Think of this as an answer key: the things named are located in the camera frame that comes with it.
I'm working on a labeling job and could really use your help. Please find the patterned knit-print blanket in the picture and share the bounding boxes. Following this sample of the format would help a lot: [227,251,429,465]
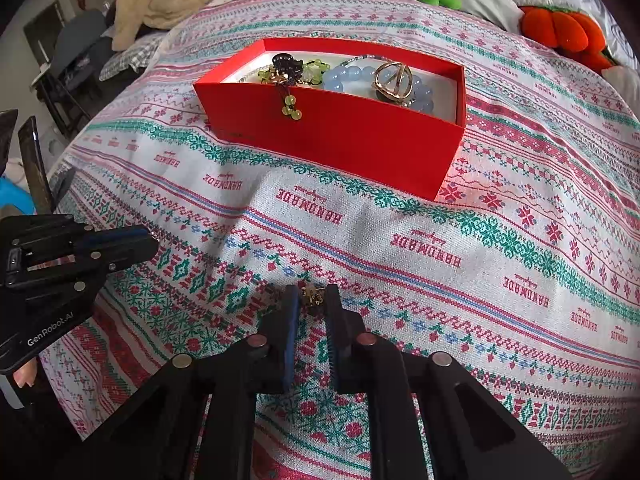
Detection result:
[37,0,640,480]

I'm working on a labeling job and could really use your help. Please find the grey checked bed sheet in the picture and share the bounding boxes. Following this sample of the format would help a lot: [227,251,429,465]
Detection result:
[99,32,166,81]

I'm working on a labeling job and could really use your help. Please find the gold ring brooch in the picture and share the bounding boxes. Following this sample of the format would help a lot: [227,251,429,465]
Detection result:
[371,61,417,106]

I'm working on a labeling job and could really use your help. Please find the dark folding chair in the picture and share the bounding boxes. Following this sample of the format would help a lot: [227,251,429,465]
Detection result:
[30,10,115,136]

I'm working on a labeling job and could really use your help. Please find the blue cloth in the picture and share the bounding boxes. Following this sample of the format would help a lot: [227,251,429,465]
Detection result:
[0,177,33,207]

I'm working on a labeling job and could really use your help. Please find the dark flat panel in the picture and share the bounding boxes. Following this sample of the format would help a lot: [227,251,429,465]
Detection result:
[17,116,55,213]

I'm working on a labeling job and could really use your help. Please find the person's left hand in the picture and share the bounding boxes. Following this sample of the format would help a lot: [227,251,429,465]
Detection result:
[12,357,41,390]

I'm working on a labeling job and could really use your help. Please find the orange pumpkin plush toy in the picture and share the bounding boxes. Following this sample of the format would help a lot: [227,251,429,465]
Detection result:
[517,5,618,75]

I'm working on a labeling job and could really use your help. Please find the white deer-print pillow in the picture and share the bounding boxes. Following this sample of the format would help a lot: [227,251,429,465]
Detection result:
[602,65,640,111]

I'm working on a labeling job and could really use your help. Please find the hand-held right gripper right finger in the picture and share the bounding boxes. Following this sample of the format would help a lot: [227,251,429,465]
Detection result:
[325,284,573,480]

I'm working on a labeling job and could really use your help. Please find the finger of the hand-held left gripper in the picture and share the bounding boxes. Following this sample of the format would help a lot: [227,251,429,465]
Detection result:
[85,240,160,273]
[75,226,153,251]

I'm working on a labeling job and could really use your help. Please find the red cardboard box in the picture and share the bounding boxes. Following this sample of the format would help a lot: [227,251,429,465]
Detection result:
[192,37,467,202]

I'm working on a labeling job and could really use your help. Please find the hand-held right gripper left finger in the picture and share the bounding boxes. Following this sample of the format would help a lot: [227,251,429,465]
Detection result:
[55,284,301,480]

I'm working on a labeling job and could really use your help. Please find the small gold earring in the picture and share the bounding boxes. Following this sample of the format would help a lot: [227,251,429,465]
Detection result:
[299,284,328,313]

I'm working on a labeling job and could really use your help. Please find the light blue bead bracelet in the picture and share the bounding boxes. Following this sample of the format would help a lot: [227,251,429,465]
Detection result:
[322,60,435,111]

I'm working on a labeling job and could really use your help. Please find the green and black bead bracelet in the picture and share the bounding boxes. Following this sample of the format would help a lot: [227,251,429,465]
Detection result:
[257,52,331,121]

